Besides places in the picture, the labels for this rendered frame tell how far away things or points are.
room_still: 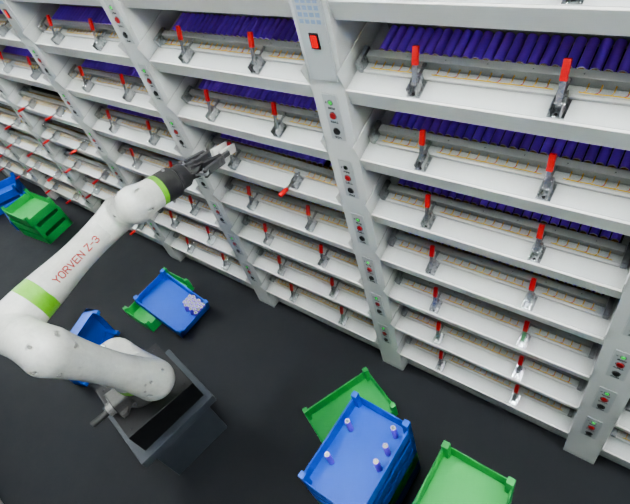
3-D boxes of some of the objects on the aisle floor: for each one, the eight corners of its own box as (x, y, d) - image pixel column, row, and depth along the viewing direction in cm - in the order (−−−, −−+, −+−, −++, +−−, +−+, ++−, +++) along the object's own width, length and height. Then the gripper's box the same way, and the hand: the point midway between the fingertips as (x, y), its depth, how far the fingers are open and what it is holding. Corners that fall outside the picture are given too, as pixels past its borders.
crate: (332, 461, 177) (328, 453, 171) (306, 417, 190) (301, 409, 185) (398, 414, 183) (396, 405, 177) (368, 375, 196) (365, 366, 190)
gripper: (162, 185, 149) (217, 151, 162) (195, 197, 140) (251, 161, 154) (154, 163, 144) (211, 131, 158) (188, 175, 135) (246, 139, 149)
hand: (223, 150), depth 154 cm, fingers open, 3 cm apart
